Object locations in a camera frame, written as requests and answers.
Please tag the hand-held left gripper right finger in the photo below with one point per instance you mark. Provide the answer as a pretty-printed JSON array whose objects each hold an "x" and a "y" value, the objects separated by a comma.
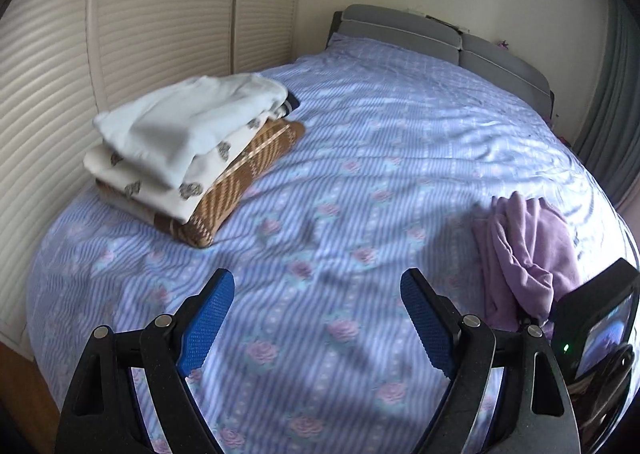
[{"x": 427, "y": 324}]

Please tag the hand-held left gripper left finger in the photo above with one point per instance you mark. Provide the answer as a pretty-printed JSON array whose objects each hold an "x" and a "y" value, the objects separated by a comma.
[{"x": 207, "y": 324}]

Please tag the purple sweatshirt with green print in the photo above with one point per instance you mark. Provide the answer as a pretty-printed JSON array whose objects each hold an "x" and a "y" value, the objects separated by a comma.
[{"x": 525, "y": 244}]

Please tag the folded brown striped cloth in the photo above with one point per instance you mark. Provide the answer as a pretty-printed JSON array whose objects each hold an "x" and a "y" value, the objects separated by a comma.
[{"x": 225, "y": 189}]

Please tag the folded cream patterned cloth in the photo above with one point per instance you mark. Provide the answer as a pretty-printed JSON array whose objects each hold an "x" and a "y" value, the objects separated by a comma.
[{"x": 150, "y": 191}]

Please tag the bed with blue floral sheet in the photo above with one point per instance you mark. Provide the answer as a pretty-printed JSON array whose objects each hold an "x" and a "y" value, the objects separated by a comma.
[{"x": 350, "y": 159}]

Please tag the folded plain white cloth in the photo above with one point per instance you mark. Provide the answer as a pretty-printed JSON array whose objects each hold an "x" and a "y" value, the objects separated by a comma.
[{"x": 175, "y": 124}]

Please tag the green curtain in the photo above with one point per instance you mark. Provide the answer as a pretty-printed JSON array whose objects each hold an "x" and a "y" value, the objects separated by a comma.
[{"x": 605, "y": 109}]

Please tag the folded dark blue cloth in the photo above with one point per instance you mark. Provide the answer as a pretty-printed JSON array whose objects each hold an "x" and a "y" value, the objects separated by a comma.
[{"x": 291, "y": 103}]

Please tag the grey padded headboard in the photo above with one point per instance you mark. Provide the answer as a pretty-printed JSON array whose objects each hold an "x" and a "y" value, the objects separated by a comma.
[{"x": 490, "y": 59}]

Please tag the small purple toy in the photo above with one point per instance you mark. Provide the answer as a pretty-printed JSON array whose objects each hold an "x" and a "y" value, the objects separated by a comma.
[{"x": 502, "y": 43}]

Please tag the dark flat item on headboard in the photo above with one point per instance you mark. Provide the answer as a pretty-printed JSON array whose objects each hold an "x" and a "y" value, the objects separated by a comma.
[{"x": 442, "y": 20}]

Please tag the cream louvred wardrobe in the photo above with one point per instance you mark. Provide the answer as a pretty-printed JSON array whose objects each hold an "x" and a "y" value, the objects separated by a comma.
[{"x": 125, "y": 24}]

